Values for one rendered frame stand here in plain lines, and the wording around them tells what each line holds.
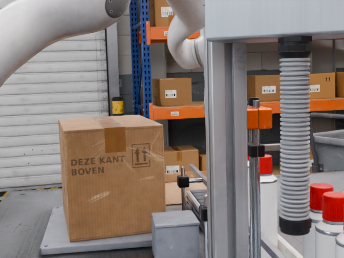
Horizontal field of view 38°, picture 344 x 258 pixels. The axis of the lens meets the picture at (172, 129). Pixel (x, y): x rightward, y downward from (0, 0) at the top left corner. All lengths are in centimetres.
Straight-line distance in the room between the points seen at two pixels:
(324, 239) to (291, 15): 30
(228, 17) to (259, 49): 505
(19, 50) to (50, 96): 408
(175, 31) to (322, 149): 222
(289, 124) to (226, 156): 14
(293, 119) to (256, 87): 427
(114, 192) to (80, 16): 49
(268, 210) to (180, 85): 361
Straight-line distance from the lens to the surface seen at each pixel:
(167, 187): 181
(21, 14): 94
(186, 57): 130
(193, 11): 114
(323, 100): 501
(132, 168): 122
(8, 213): 163
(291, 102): 53
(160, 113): 441
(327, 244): 70
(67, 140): 120
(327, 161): 330
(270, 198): 97
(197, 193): 152
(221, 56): 62
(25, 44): 94
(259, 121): 73
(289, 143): 54
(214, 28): 58
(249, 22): 56
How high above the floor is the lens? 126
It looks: 7 degrees down
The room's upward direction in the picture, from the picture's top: 2 degrees counter-clockwise
